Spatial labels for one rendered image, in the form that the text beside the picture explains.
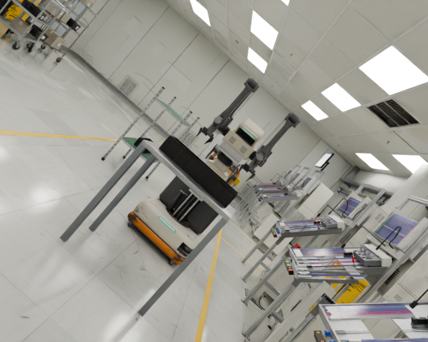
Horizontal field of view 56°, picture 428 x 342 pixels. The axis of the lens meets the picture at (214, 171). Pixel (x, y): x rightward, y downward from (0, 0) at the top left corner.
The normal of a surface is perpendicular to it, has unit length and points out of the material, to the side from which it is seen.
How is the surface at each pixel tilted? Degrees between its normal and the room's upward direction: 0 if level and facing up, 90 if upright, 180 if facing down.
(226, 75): 90
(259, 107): 90
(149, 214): 90
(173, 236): 90
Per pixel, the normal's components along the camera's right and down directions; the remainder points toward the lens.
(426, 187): -0.06, 0.06
